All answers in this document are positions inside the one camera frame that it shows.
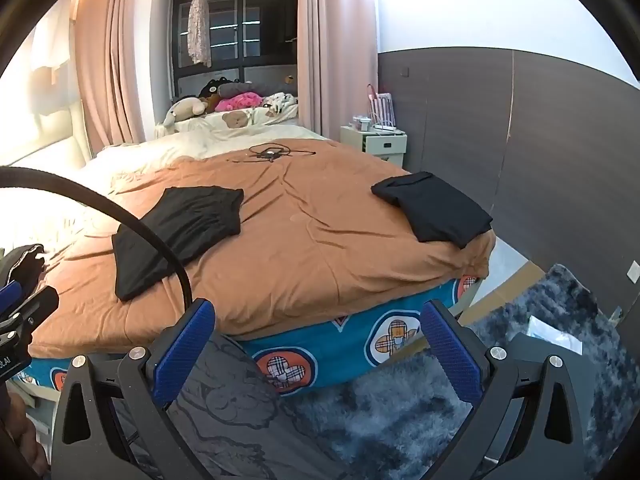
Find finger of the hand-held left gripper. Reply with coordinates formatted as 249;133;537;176
0;280;60;348

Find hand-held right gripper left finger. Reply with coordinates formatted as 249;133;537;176
50;297;218;480

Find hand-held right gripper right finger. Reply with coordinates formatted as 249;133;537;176
420;299;591;480

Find black pants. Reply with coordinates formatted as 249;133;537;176
0;244;47;287
111;186;245;302
371;171;493;249

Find folded black pants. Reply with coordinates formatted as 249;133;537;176
371;171;493;249

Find person's left hand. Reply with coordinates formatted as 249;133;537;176
0;392;49;479

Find person's grey printed clothing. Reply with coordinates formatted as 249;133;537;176
165;332;361;480

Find grey shaggy rug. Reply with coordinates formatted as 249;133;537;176
280;264;626;480

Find flat cardboard sheet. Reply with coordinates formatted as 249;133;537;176
457;260;546;328

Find clear plastic bag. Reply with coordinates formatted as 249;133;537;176
525;316;585;356

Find orange blanket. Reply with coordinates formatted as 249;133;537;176
27;139;496;358

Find white padded headboard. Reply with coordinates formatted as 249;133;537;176
0;95;93;196

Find white nightstand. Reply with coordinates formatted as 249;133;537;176
340;125;407;167

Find beige plush dog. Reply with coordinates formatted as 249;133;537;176
161;96;210;133

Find pink striped bag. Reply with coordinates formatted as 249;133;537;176
367;84;397;128

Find pink curtain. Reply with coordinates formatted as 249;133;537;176
295;0;381;141
72;0;151;146

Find dark brown plush bear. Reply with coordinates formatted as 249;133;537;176
197;78;241;111

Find grey pillow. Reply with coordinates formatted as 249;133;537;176
217;80;271;99

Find hanging floral garment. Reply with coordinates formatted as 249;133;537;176
187;0;213;68

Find dark framed window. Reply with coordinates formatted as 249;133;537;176
170;0;300;101

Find hanging dark garment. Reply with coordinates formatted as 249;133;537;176
280;0;300;43

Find thick black gripper cable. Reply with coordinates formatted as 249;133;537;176
0;166;195;311

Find thin black cable with device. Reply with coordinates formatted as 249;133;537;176
227;144;317;164

